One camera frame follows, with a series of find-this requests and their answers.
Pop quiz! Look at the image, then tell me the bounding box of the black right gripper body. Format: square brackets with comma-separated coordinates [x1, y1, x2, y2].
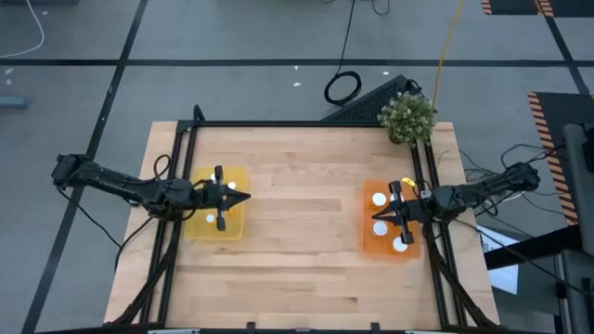
[388, 180, 435, 246]

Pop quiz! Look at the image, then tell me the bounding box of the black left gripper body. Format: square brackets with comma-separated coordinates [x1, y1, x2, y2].
[192, 164, 228, 232]

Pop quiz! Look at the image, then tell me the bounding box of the translucent yellow plastic bin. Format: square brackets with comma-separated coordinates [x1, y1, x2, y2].
[184, 165, 249, 241]

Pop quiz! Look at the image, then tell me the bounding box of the translucent orange plastic bin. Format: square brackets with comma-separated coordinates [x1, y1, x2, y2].
[360, 179, 422, 260]

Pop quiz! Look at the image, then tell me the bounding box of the green artificial potted plant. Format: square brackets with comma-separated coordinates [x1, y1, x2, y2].
[377, 90, 438, 148]

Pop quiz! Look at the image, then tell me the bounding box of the black perforated panel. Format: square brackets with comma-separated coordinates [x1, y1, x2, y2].
[320, 73, 421, 123]

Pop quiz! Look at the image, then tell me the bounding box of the white board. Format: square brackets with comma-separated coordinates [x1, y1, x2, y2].
[475, 224, 521, 296]

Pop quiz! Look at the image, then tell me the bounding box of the black bar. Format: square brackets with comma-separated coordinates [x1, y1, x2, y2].
[484, 224, 585, 271]

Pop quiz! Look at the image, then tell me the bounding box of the grey cart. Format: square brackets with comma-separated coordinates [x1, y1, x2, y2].
[554, 122, 594, 334]

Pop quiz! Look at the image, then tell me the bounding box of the large hazard-striped black mat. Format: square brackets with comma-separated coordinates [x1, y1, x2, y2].
[527, 91, 594, 227]

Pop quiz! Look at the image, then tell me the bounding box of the grey floor block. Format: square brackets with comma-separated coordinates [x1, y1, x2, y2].
[0, 96, 30, 110]

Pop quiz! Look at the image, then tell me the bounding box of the small hazard-striped black mat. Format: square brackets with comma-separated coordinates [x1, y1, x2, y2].
[480, 0, 594, 19]

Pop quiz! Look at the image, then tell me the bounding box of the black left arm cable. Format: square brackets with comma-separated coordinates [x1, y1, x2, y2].
[151, 153, 173, 182]

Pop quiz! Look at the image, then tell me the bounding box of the black aluminium table frame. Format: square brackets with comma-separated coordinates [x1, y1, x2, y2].
[109, 104, 500, 334]

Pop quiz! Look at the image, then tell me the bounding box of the coiled black cable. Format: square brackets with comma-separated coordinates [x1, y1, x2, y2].
[323, 0, 363, 107]

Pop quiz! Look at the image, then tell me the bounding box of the yellow cable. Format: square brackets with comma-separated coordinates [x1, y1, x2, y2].
[431, 0, 467, 110]

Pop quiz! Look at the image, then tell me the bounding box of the white floor cable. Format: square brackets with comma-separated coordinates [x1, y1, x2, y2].
[0, 0, 46, 60]

